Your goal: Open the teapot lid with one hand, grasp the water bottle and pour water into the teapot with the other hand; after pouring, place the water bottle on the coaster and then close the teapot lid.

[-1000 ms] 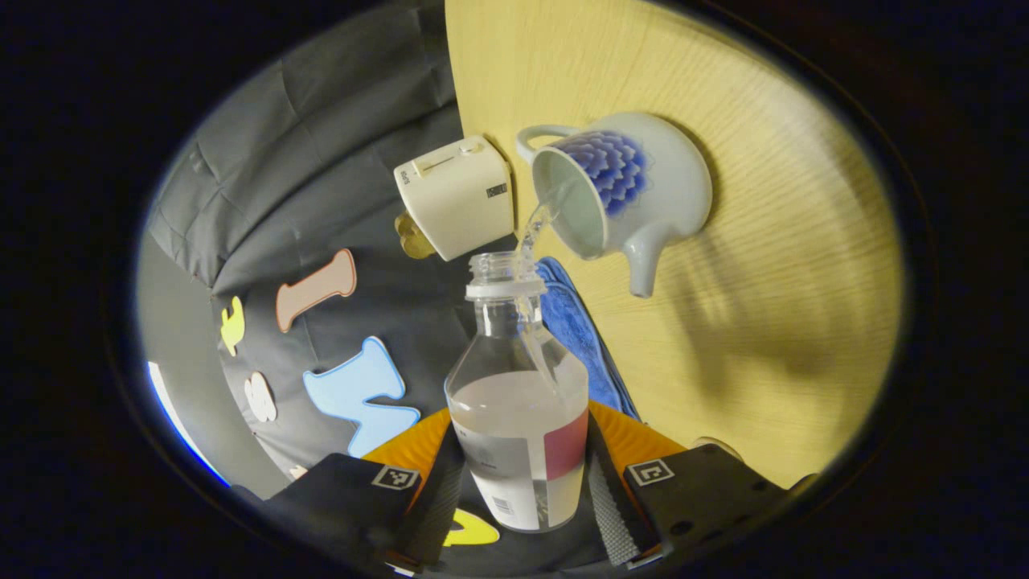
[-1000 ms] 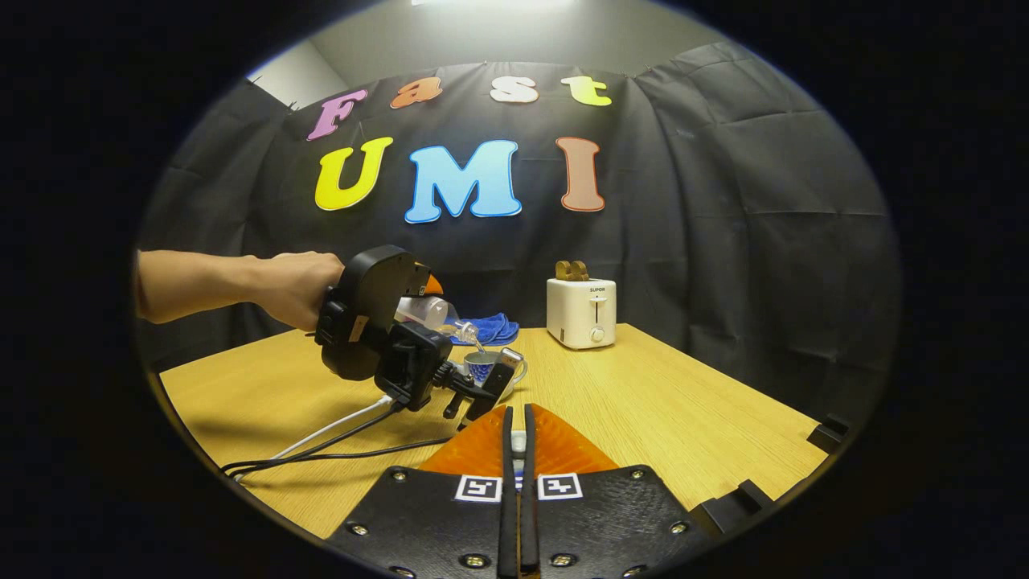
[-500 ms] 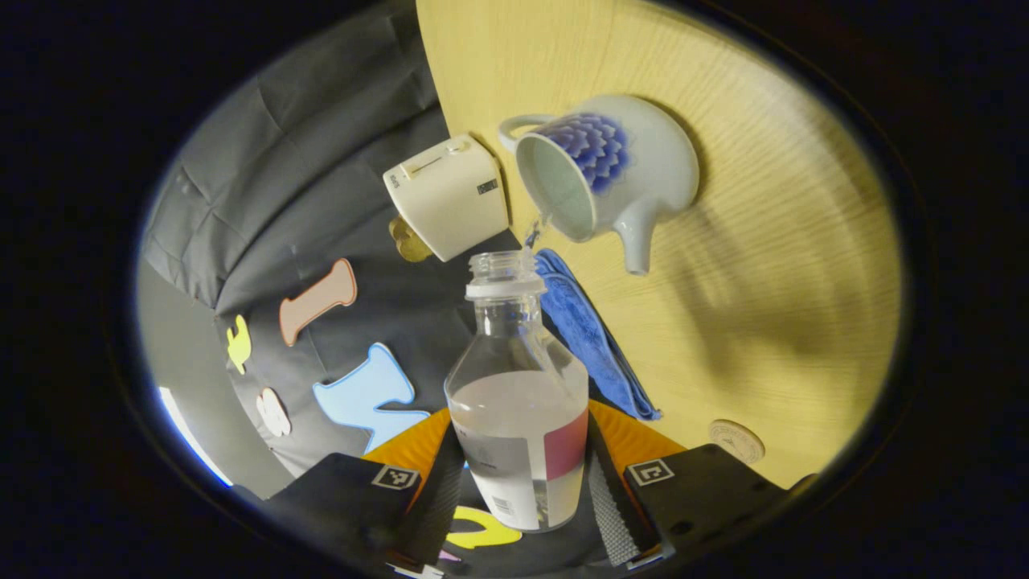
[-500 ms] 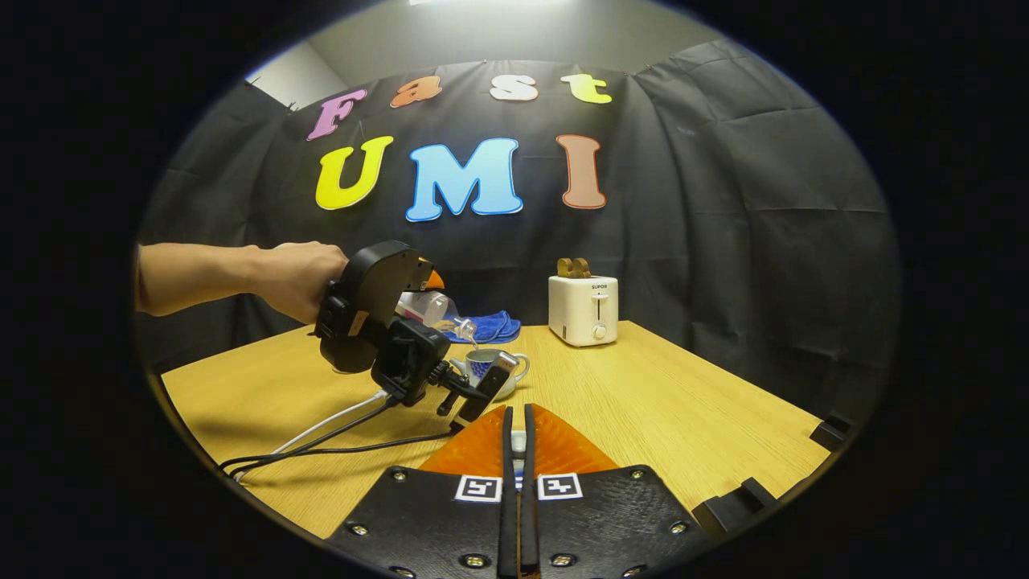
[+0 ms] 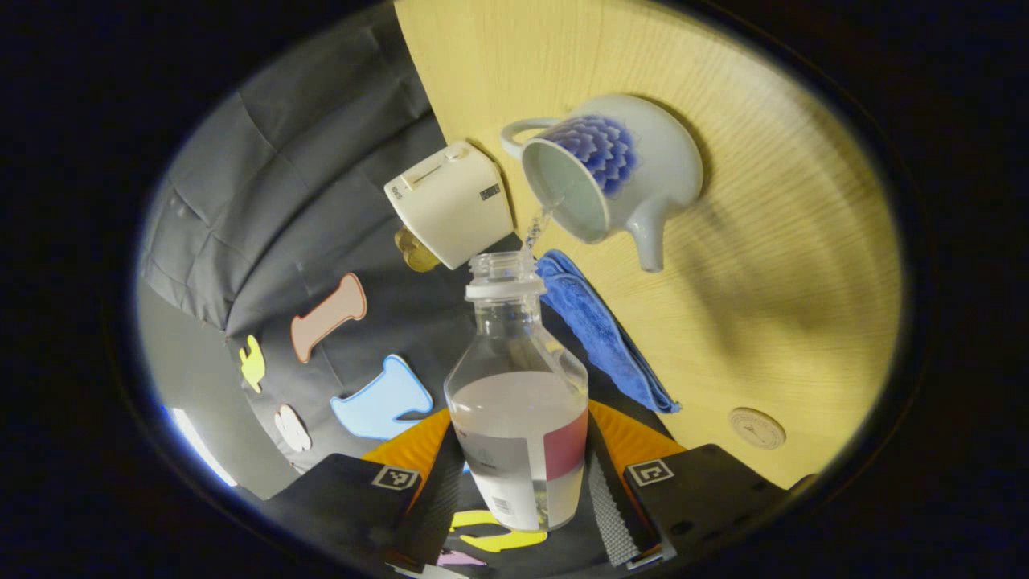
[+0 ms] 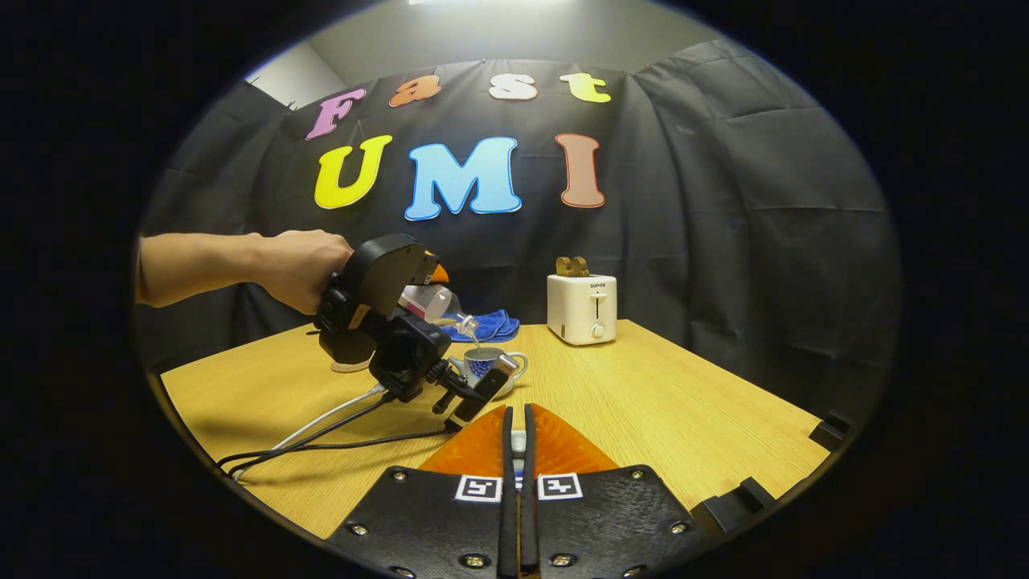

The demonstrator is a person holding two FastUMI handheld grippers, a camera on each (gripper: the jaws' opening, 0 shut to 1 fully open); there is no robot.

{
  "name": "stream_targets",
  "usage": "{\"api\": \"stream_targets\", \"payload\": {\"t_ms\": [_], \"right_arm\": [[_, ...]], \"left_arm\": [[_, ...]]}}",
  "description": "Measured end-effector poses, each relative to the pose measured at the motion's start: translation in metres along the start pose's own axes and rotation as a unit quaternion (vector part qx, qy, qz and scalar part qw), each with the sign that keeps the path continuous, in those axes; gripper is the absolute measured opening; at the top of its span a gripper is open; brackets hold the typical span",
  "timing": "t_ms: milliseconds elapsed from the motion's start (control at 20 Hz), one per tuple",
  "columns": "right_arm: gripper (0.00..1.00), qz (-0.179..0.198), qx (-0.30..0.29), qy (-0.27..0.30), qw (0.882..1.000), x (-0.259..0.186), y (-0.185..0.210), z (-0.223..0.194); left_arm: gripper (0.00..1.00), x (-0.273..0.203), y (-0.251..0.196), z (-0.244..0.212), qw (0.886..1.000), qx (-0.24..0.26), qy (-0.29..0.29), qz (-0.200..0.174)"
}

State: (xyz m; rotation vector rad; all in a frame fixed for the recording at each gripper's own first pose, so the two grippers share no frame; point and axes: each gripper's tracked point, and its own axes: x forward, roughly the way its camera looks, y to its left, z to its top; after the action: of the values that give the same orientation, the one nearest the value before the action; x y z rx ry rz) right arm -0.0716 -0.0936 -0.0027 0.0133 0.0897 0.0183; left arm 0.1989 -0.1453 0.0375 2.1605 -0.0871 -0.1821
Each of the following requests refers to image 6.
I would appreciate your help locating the white toaster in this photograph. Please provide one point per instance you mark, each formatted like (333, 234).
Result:
(580, 310)

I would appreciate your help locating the clear plastic water bottle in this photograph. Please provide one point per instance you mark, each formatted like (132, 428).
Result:
(430, 304)

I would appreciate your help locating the white blue-patterned teacup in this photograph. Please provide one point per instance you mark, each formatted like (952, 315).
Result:
(482, 366)

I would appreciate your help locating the round brown coaster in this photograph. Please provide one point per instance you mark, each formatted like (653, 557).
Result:
(350, 367)

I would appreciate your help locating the black backdrop cloth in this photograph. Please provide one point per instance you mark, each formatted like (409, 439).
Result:
(723, 225)

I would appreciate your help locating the blue folded towel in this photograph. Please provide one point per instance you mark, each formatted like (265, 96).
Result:
(494, 326)

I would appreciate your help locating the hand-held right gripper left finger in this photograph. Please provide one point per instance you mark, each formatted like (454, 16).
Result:
(506, 458)

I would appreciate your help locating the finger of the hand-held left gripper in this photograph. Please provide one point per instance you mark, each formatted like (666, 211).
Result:
(439, 275)

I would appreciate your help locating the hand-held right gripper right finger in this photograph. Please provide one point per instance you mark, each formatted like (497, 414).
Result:
(530, 458)

